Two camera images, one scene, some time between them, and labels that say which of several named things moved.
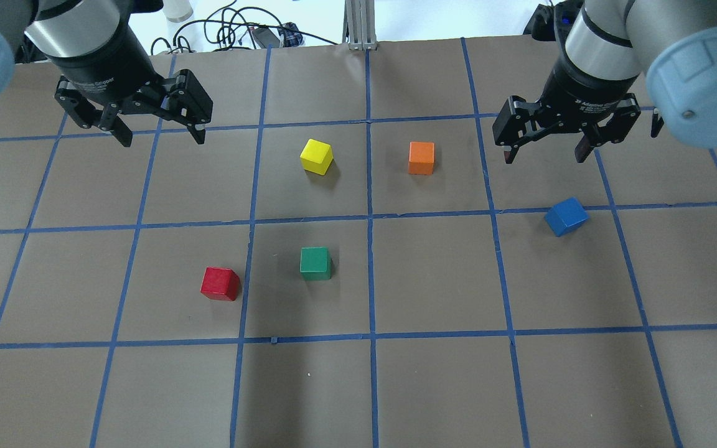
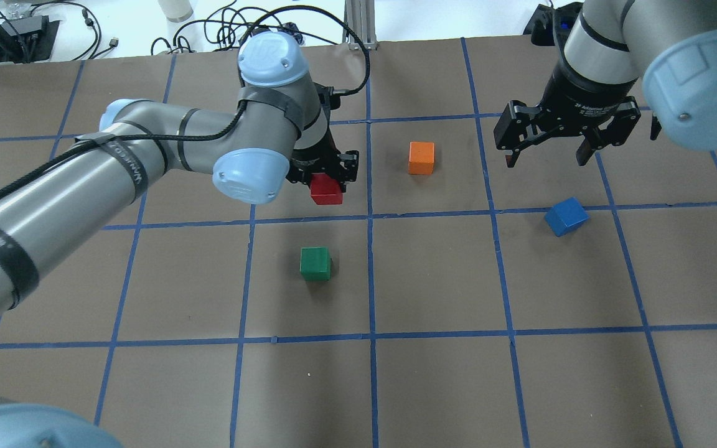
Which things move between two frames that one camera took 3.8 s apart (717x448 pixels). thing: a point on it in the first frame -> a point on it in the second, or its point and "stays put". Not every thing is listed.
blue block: (566, 216) stays put
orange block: (421, 157) stays put
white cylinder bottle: (177, 10) stays put
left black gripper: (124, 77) -> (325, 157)
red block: (220, 284) -> (325, 190)
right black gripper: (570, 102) stays put
